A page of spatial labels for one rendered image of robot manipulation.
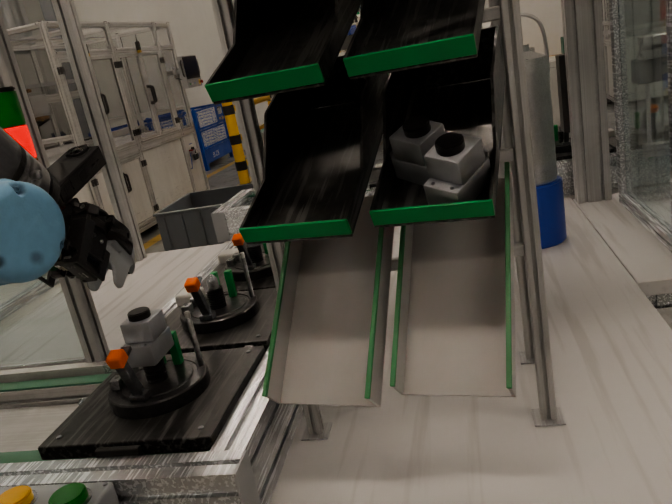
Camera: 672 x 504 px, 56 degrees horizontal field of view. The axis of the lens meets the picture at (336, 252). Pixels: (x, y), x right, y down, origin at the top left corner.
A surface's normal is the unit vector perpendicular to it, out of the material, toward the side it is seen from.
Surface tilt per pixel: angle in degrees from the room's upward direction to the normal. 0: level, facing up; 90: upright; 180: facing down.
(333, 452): 0
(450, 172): 112
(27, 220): 92
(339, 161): 25
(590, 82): 90
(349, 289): 45
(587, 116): 90
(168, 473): 0
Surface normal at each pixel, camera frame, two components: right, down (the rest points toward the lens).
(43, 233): 0.87, 0.02
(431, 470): -0.18, -0.94
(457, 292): -0.36, -0.43
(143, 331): -0.16, 0.33
